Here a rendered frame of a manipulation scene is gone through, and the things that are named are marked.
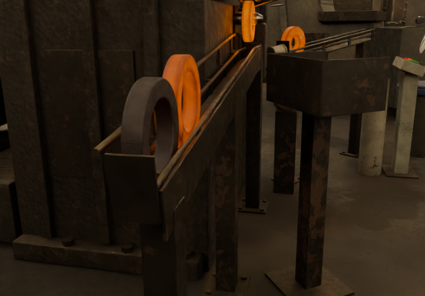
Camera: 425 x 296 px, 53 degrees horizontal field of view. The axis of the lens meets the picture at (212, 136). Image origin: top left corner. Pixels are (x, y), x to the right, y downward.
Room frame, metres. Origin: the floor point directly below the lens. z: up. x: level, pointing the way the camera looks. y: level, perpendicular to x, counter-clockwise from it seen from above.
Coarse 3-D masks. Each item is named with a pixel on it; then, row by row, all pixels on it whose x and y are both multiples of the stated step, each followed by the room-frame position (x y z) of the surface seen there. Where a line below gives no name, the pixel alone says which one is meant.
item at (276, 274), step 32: (288, 64) 1.15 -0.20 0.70; (320, 64) 1.02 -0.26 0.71; (352, 64) 1.04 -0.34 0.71; (384, 64) 1.08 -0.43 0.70; (288, 96) 1.14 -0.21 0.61; (320, 96) 1.01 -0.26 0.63; (352, 96) 1.05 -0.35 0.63; (384, 96) 1.08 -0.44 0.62; (320, 128) 1.16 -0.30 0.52; (320, 160) 1.16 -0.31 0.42; (320, 192) 1.17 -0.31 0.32; (320, 224) 1.17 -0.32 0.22; (320, 256) 1.17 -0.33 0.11; (288, 288) 1.16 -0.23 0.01; (320, 288) 1.16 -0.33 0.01
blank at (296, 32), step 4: (288, 28) 2.09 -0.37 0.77; (292, 28) 2.08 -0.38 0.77; (296, 28) 2.10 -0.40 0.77; (300, 28) 2.13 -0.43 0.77; (284, 32) 2.08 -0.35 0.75; (288, 32) 2.07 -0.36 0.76; (292, 32) 2.08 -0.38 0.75; (296, 32) 2.10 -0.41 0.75; (300, 32) 2.13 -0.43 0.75; (284, 36) 2.07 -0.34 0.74; (288, 36) 2.06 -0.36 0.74; (292, 36) 2.08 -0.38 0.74; (296, 36) 2.11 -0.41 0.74; (300, 36) 2.13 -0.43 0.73; (304, 36) 2.15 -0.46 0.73; (296, 40) 2.14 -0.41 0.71; (300, 40) 2.13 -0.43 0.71; (304, 40) 2.15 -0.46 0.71; (296, 44) 2.14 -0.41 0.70; (300, 44) 2.13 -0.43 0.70; (304, 44) 2.15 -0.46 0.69; (292, 48) 2.09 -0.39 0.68; (296, 48) 2.12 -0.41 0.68
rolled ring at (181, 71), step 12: (168, 60) 0.81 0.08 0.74; (180, 60) 0.80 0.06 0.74; (192, 60) 0.86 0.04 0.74; (168, 72) 0.78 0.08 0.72; (180, 72) 0.78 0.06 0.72; (192, 72) 0.86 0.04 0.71; (180, 84) 0.77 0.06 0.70; (192, 84) 0.89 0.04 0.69; (180, 96) 0.77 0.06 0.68; (192, 96) 0.89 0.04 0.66; (180, 108) 0.77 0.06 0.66; (192, 108) 0.89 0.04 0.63; (180, 120) 0.76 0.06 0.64; (192, 120) 0.87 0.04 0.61; (180, 132) 0.76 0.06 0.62; (180, 144) 0.78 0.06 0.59
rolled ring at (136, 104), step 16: (144, 80) 0.64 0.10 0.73; (160, 80) 0.65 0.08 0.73; (128, 96) 0.61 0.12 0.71; (144, 96) 0.60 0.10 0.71; (160, 96) 0.65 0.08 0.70; (128, 112) 0.59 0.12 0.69; (144, 112) 0.58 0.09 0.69; (160, 112) 0.71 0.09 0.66; (176, 112) 0.73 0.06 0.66; (128, 128) 0.58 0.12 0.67; (144, 128) 0.58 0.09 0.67; (160, 128) 0.72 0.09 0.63; (176, 128) 0.73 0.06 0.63; (128, 144) 0.57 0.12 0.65; (144, 144) 0.57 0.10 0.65; (160, 144) 0.71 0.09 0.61; (176, 144) 0.72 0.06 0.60; (160, 160) 0.69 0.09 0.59
